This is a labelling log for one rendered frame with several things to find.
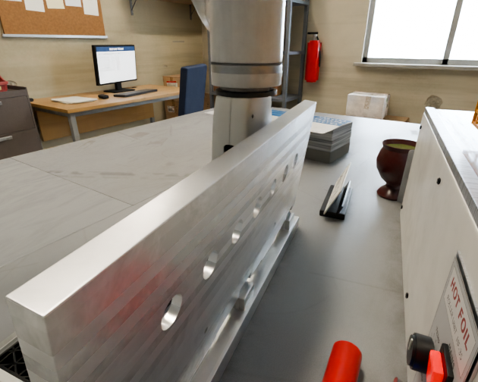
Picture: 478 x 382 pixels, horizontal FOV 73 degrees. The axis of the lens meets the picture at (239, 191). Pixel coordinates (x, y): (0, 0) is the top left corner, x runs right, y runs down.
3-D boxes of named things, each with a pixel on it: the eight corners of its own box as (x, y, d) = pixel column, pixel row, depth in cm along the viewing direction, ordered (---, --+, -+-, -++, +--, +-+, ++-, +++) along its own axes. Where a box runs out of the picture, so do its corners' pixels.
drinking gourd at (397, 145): (395, 185, 72) (406, 136, 68) (424, 201, 65) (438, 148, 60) (361, 189, 70) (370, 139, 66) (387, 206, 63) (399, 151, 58)
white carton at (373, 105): (352, 111, 350) (355, 90, 341) (388, 115, 332) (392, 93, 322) (344, 116, 328) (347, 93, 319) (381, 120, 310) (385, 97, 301)
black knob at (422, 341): (404, 347, 25) (411, 324, 24) (426, 354, 24) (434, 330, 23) (405, 375, 23) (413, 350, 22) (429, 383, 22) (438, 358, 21)
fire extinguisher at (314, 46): (306, 80, 373) (310, 32, 352) (321, 81, 364) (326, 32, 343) (301, 82, 361) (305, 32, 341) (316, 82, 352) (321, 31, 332)
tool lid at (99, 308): (304, 99, 47) (316, 101, 47) (282, 210, 56) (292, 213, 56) (3, 295, 11) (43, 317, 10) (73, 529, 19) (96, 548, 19)
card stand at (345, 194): (329, 189, 70) (331, 177, 69) (351, 192, 69) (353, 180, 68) (319, 215, 60) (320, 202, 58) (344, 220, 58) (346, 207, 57)
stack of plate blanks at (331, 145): (217, 138, 108) (216, 110, 104) (241, 130, 117) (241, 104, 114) (328, 164, 85) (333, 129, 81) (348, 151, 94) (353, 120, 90)
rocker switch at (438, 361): (419, 374, 21) (431, 338, 20) (435, 379, 21) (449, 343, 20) (422, 408, 19) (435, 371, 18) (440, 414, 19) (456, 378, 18)
